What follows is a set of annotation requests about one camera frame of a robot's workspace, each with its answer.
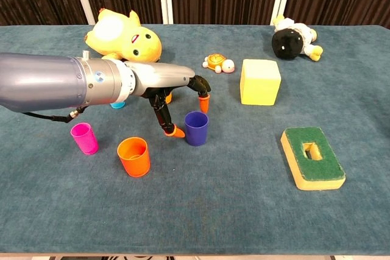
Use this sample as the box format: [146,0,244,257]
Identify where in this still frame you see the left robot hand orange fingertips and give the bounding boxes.
[123,60,212,139]

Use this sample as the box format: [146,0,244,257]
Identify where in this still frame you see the purple plastic cup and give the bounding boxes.
[184,111,210,147]

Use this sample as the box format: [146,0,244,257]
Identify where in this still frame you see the pink plastic cup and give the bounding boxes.
[70,122,99,155]

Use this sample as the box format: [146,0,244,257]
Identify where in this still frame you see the yellow duck plush toy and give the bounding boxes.
[84,9,163,63]

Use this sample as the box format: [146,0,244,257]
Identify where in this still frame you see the small toy turtle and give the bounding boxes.
[202,53,236,74]

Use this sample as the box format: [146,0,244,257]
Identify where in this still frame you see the orange plastic cup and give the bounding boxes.
[116,136,151,178]

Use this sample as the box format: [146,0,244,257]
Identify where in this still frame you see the yellow foam cube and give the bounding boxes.
[239,58,282,107]

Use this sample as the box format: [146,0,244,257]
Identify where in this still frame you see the black headed plush doll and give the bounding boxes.
[271,15,324,62]

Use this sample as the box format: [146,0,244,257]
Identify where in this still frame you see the blue velvet tablecloth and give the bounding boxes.
[0,24,390,256]

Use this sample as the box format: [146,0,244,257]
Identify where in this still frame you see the green yellow sponge with hole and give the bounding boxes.
[280,127,347,191]

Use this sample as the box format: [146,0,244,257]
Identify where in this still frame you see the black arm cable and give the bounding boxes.
[23,105,90,124]

